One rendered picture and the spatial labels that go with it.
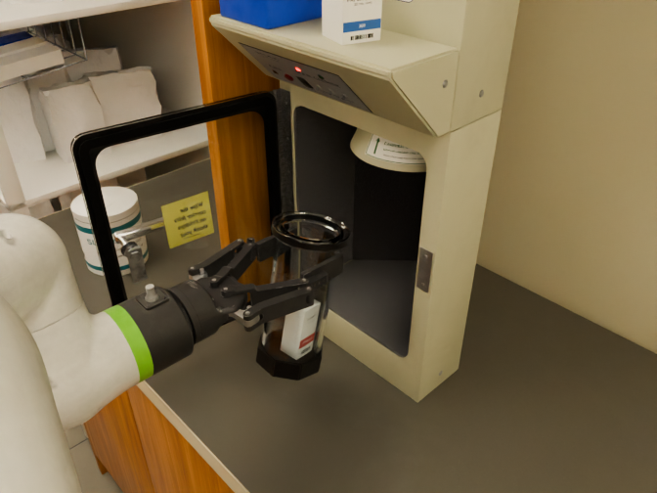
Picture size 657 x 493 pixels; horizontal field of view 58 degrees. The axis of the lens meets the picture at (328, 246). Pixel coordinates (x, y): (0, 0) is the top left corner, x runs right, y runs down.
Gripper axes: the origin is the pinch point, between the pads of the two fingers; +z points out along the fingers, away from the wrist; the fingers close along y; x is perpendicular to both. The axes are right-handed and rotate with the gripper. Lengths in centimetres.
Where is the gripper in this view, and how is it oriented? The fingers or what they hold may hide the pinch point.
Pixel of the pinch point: (304, 254)
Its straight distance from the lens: 84.0
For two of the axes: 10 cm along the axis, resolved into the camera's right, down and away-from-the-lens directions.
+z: 7.4, -3.8, 5.6
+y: -6.7, -4.1, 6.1
